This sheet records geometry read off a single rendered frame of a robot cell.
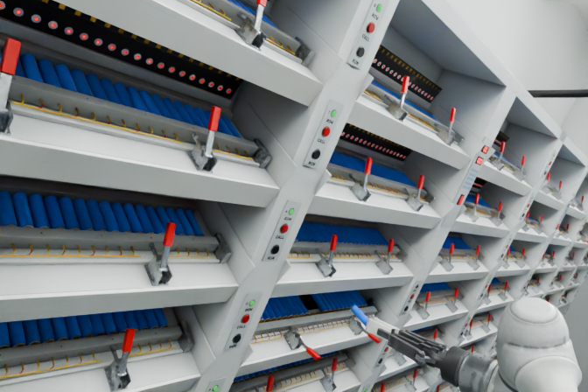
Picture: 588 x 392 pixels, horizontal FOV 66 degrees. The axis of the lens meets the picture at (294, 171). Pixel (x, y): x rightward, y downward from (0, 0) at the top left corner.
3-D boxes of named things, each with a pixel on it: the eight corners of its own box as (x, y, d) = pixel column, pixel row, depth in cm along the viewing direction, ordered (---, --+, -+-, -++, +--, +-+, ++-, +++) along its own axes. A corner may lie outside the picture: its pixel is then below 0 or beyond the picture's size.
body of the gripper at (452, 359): (476, 350, 97) (436, 332, 103) (462, 356, 91) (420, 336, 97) (468, 383, 97) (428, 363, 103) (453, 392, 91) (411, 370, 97)
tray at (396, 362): (442, 355, 192) (465, 336, 187) (368, 385, 147) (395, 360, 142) (410, 316, 203) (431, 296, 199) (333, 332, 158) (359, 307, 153)
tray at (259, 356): (377, 339, 137) (398, 320, 133) (227, 379, 91) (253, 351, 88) (340, 286, 148) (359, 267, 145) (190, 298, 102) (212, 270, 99)
